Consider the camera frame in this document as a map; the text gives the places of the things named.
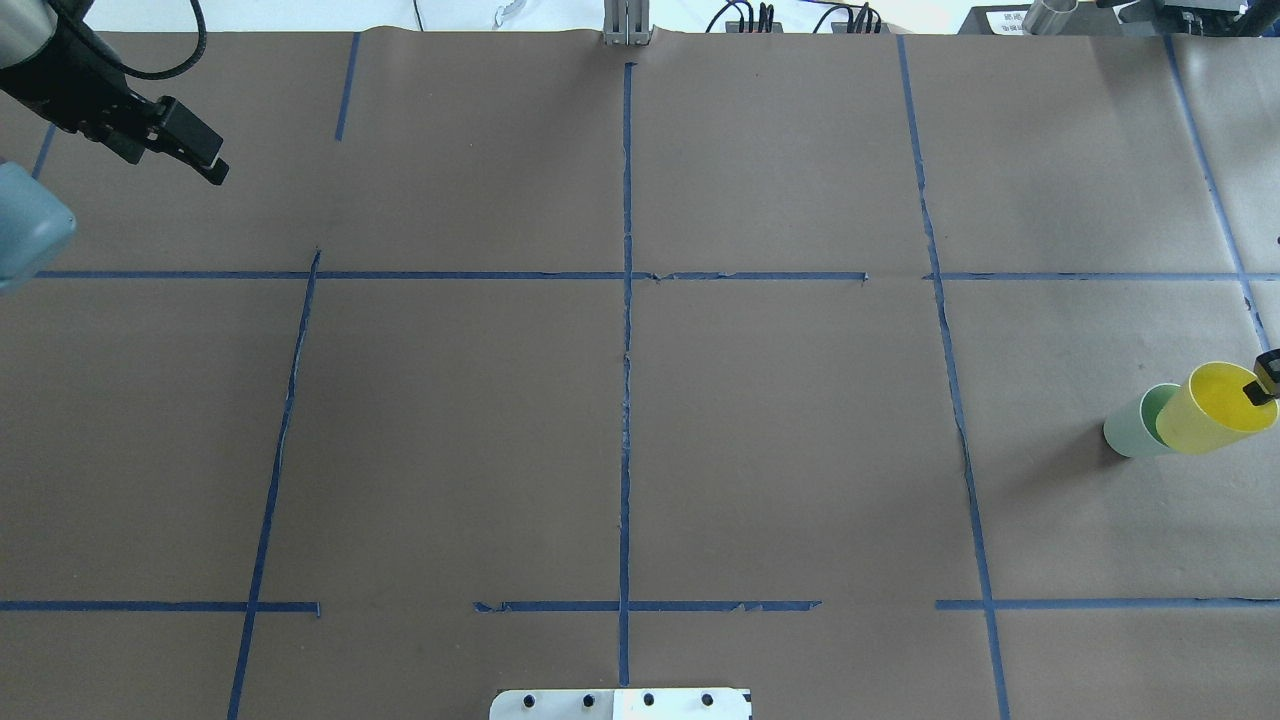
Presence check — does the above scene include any small metal cup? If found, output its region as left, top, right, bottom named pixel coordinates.
left=1021, top=0, right=1079, bottom=37

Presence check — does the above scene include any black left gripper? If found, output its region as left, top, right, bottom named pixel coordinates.
left=1, top=15, right=230, bottom=186

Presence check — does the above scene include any black braided camera cable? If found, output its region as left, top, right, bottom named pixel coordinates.
left=60, top=0, right=207, bottom=81

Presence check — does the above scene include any aluminium frame post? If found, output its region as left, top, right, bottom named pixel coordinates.
left=602, top=0, right=653, bottom=47

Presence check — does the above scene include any yellow plastic cup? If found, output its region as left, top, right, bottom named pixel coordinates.
left=1156, top=361, right=1277, bottom=455

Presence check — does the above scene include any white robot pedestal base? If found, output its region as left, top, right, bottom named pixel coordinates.
left=488, top=687, right=754, bottom=719

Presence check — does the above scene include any green plastic cup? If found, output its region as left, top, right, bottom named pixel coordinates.
left=1102, top=383, right=1180, bottom=459

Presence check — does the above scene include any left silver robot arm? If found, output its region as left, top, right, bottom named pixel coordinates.
left=1, top=1, right=229, bottom=293

